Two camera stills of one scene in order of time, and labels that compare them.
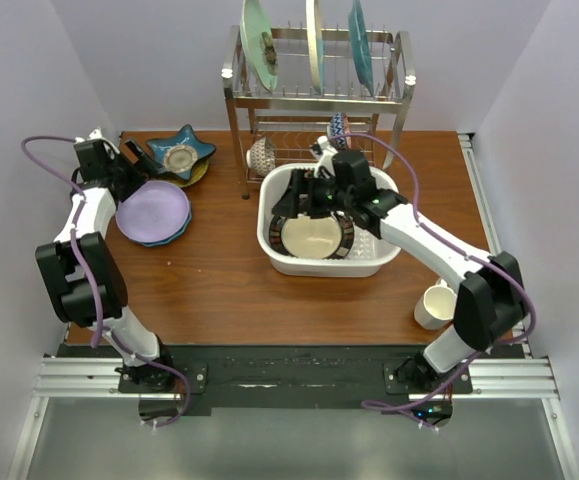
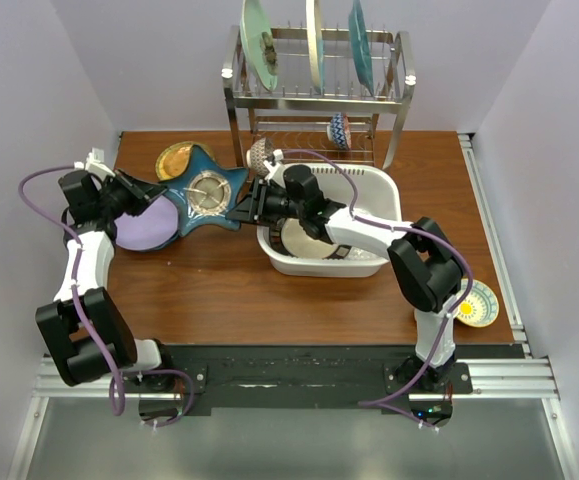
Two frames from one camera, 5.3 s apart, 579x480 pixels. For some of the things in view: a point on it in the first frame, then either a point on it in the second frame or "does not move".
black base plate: x=289 y=376 does not move
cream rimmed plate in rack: x=315 y=43 does not move
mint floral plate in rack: x=259 y=42 does not move
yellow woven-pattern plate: x=199 y=170 to x=172 y=161
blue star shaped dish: x=176 y=155 to x=205 y=192
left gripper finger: x=129 y=186 to x=135 y=207
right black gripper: x=288 y=205 to x=254 y=206
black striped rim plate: x=312 y=238 does not move
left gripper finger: x=146 y=161 to x=147 y=191
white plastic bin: x=364 y=257 does not move
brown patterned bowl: x=261 y=157 does not move
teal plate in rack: x=360 y=45 does not move
